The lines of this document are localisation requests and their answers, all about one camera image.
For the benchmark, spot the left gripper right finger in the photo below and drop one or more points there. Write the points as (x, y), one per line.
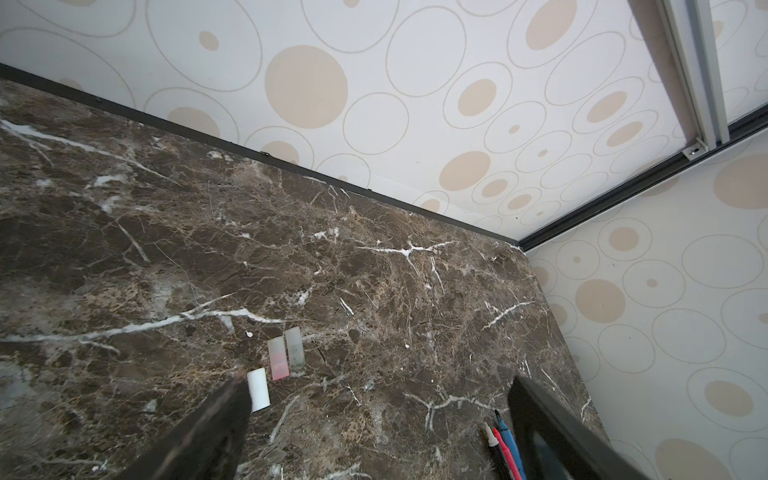
(554, 444)

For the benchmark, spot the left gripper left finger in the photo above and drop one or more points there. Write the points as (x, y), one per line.
(206, 444)

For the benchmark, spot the blue marker pen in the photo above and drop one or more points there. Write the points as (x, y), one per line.
(509, 441)

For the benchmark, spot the pink marker pen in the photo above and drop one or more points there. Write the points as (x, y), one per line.
(507, 455)

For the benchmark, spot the white pen cap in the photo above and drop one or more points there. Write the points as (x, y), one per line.
(258, 389)

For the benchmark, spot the clear pink pen cap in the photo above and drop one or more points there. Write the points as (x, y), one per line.
(279, 364)

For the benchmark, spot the clear blue pen cap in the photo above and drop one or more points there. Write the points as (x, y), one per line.
(295, 350)

